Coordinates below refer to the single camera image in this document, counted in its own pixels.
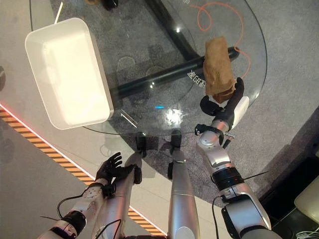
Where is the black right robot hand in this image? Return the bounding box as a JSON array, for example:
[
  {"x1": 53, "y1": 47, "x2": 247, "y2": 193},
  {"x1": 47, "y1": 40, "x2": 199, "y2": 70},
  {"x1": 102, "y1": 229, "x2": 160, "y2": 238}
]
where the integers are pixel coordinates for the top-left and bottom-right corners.
[{"x1": 200, "y1": 77, "x2": 250, "y2": 130}]

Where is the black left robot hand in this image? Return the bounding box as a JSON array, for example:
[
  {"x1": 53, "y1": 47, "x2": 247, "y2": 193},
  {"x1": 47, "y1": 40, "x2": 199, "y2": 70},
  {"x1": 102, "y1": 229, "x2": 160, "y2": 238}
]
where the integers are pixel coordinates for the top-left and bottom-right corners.
[{"x1": 94, "y1": 152, "x2": 137, "y2": 185}]

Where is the white plastic basket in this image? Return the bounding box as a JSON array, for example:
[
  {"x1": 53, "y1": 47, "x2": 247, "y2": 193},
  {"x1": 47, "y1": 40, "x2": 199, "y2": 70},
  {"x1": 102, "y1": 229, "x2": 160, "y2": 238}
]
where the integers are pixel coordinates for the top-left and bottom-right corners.
[{"x1": 24, "y1": 17, "x2": 115, "y2": 130}]

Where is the grey round carpet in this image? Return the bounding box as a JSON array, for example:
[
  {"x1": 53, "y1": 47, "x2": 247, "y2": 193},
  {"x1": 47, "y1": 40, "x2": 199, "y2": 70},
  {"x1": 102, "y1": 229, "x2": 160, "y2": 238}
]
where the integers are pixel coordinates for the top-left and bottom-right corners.
[{"x1": 49, "y1": 0, "x2": 319, "y2": 210}]

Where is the silver left robot leg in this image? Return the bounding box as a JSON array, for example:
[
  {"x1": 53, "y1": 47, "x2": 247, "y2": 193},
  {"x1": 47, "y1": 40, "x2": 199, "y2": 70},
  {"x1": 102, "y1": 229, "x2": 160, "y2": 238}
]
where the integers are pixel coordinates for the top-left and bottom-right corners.
[{"x1": 90, "y1": 135, "x2": 148, "y2": 239}]

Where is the silver robot leg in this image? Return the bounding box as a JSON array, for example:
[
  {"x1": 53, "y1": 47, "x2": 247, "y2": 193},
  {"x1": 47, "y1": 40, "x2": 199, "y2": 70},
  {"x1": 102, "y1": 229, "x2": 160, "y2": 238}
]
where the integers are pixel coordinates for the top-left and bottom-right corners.
[
  {"x1": 166, "y1": 129, "x2": 200, "y2": 239},
  {"x1": 90, "y1": 135, "x2": 148, "y2": 239}
]

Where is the orange black hazard tape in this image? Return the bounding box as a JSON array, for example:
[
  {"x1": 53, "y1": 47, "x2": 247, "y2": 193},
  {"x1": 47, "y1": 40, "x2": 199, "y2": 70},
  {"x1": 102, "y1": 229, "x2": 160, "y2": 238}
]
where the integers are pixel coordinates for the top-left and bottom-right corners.
[{"x1": 0, "y1": 106, "x2": 167, "y2": 237}]

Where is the silver right robot leg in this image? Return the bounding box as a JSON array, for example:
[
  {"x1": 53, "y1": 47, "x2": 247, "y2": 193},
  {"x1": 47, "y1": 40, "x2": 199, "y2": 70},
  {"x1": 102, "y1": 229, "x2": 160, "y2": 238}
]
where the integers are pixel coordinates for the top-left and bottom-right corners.
[{"x1": 166, "y1": 129, "x2": 200, "y2": 239}]

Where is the cream upholstered seat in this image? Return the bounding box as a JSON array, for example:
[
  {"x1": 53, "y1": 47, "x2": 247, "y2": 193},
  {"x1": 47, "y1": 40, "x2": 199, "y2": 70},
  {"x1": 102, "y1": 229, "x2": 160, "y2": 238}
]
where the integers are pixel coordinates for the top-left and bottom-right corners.
[{"x1": 294, "y1": 180, "x2": 319, "y2": 220}]

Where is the orange cable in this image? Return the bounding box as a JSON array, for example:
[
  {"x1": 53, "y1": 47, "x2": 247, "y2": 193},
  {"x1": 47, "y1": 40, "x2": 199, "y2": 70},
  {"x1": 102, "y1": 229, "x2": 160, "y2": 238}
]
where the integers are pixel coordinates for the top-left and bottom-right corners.
[{"x1": 196, "y1": 1, "x2": 251, "y2": 78}]

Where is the black table base frame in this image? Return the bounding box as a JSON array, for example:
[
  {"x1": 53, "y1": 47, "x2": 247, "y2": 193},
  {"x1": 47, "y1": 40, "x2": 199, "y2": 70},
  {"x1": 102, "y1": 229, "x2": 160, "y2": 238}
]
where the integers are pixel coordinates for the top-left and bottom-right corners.
[{"x1": 117, "y1": 0, "x2": 240, "y2": 99}]

